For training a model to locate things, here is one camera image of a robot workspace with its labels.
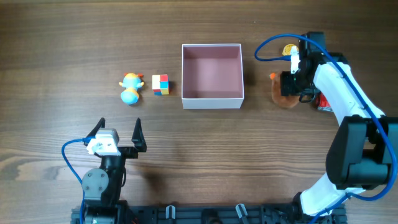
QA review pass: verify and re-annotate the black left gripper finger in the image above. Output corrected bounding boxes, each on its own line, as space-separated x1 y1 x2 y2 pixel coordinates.
131 118 147 152
83 118 106 145

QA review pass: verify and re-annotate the brown plush toy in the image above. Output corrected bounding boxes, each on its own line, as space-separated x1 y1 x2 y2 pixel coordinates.
270 72 300 109

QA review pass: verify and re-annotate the red toy truck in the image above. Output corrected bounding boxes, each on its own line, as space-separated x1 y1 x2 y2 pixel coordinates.
313 93 333 112

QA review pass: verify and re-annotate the yellow round toy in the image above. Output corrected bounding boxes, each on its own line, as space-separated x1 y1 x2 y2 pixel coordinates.
282 44 299 56

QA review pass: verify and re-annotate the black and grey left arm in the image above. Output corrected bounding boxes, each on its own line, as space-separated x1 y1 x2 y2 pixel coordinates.
78 118 147 224

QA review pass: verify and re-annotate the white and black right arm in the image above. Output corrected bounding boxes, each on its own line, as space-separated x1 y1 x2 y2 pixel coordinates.
272 32 397 220

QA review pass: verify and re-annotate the blue duck toy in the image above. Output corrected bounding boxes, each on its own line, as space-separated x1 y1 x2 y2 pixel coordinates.
119 73 144 105

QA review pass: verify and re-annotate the colourful puzzle cube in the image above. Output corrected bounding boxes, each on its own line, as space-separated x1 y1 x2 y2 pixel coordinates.
152 74 170 95

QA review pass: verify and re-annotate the white box with pink interior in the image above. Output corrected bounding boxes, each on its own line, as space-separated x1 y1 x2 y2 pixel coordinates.
181 44 244 110

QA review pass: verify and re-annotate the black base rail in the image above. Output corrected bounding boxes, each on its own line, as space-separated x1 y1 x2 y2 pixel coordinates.
71 203 348 224

